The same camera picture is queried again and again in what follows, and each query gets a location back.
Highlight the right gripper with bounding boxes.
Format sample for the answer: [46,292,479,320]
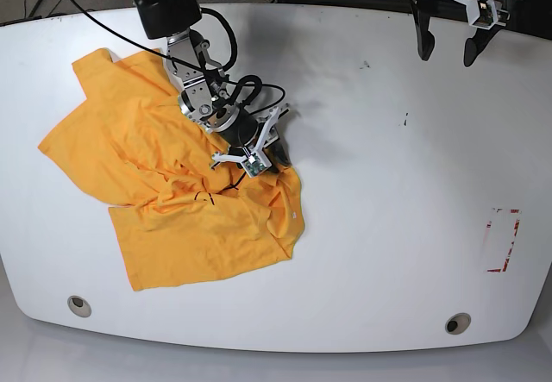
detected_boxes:
[210,104,292,174]

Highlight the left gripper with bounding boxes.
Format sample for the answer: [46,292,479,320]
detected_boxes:
[407,0,500,67]

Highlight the yellow t-shirt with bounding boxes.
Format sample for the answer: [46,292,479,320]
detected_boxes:
[40,48,304,291]

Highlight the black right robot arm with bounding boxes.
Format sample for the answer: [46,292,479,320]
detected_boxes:
[133,0,291,178]

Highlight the red tape rectangle marking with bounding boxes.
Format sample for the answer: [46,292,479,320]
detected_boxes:
[481,208,522,273]

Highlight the right table grommet hole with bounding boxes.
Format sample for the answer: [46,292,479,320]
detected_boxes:
[445,313,471,335]

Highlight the table grommet hole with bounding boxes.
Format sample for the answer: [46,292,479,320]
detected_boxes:
[445,313,471,335]
[67,296,91,318]

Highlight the left table grommet hole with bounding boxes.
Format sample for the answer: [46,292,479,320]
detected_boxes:
[67,296,91,318]

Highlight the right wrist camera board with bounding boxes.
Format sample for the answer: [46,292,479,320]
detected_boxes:
[240,154,272,178]

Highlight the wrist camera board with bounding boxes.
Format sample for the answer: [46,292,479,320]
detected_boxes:
[473,0,510,30]
[240,154,272,178]

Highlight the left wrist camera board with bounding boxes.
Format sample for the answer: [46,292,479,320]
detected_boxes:
[473,0,510,30]

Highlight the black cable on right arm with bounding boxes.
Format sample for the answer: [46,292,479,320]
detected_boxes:
[42,0,286,118]

